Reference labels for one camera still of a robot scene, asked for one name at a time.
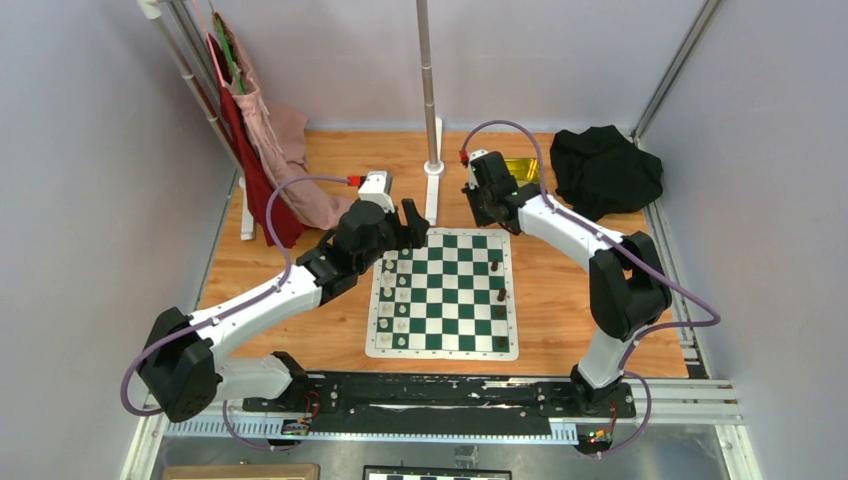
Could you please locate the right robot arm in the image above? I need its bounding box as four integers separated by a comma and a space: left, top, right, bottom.
460, 149, 672, 418

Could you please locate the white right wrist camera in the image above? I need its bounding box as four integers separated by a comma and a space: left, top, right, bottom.
467, 149, 489, 165

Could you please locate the pink cloth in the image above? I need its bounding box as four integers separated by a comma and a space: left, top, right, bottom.
212, 11, 352, 230

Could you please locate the metal stand pole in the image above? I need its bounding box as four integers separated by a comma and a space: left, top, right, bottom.
415, 0, 441, 175

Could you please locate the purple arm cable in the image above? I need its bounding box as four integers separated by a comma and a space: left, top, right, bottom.
458, 119, 722, 458
119, 173, 362, 453

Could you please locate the decorated gold tin box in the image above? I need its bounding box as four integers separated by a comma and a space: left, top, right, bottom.
505, 157, 540, 186

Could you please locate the green white chess board mat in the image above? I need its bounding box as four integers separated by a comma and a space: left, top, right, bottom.
365, 228, 519, 361

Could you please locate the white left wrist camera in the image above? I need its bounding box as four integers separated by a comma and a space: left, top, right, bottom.
357, 171, 395, 213

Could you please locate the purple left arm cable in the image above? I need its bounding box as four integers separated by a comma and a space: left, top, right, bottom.
119, 173, 362, 453

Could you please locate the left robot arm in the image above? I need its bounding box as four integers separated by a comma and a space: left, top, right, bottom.
128, 199, 430, 423

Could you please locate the red cloth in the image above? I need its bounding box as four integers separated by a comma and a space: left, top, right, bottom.
206, 34, 307, 248

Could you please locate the white stand base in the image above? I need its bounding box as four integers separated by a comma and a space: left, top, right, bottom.
424, 116, 445, 226

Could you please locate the white clothes rack pole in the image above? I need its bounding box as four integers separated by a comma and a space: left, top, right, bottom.
136, 0, 256, 241

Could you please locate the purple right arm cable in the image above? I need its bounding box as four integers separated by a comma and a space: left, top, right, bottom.
458, 119, 722, 458

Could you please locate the black cloth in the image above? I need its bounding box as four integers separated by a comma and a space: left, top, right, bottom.
550, 125, 664, 221

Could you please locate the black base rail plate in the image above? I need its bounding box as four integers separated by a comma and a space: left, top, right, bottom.
241, 371, 636, 436

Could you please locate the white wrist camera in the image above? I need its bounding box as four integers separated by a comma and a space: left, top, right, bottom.
467, 149, 489, 165
357, 171, 395, 213

